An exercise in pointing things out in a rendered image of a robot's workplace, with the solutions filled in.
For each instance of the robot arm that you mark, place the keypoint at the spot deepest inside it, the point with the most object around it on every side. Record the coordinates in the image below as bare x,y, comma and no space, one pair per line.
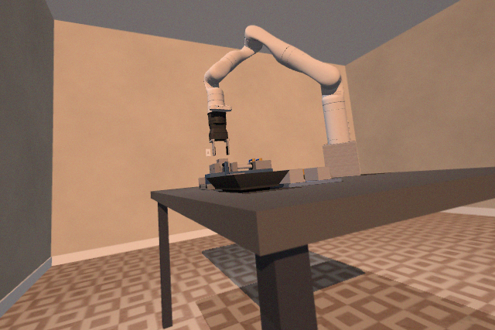
326,75

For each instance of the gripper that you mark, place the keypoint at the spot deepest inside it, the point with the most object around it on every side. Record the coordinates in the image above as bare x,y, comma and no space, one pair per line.
217,123

